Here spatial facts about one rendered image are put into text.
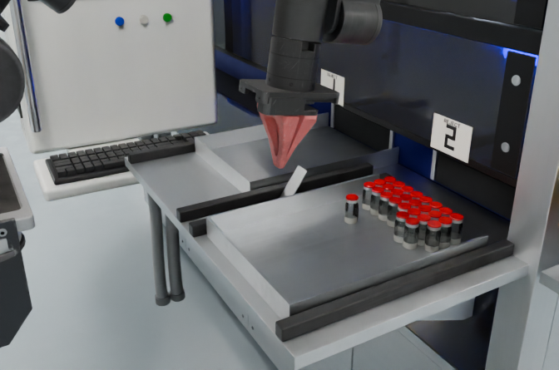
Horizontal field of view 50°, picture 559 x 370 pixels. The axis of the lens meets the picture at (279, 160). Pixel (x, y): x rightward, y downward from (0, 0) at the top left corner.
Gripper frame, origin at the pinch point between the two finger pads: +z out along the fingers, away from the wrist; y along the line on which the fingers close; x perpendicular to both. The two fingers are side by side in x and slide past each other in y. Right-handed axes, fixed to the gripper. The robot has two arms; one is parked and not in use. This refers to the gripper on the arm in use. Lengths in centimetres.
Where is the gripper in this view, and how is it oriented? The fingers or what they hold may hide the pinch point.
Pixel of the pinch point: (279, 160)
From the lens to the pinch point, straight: 71.3
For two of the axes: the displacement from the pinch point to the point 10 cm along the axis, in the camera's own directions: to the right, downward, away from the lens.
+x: -4.9, -3.3, 8.0
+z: -1.3, 9.4, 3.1
